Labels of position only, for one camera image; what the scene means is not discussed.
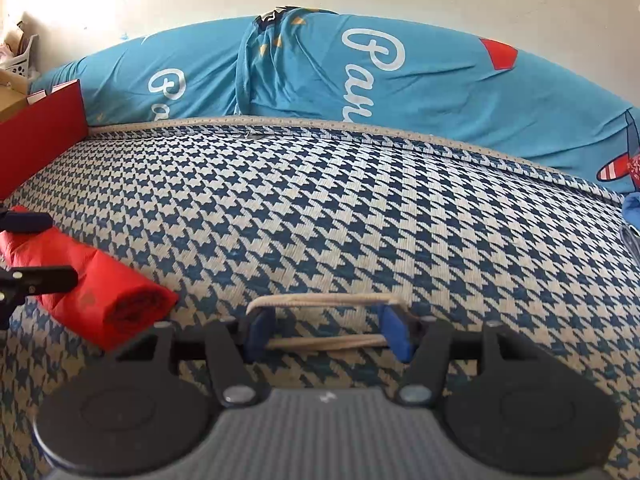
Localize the red shopping bag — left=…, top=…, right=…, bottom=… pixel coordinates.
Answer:
left=0, top=205, right=180, bottom=352

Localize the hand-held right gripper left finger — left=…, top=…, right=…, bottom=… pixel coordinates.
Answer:
left=115, top=307, right=273, bottom=407

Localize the beige rubber band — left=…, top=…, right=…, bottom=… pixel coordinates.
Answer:
left=248, top=294, right=408, bottom=352

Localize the red cardboard shoe box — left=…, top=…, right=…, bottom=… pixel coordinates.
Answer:
left=0, top=79, right=90, bottom=201

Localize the white plastic basket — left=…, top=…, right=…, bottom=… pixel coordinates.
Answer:
left=0, top=34, right=40, bottom=81

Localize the blue garment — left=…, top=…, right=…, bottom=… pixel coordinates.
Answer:
left=621, top=192, right=640, bottom=256

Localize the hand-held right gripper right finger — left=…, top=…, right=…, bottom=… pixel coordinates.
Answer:
left=380, top=302, right=526, bottom=406

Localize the blue printed bolster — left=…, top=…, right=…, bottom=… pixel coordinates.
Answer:
left=27, top=2, right=640, bottom=196

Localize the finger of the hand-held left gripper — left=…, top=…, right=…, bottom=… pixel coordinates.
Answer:
left=0, top=211, right=53, bottom=233
left=0, top=266, right=79, bottom=311

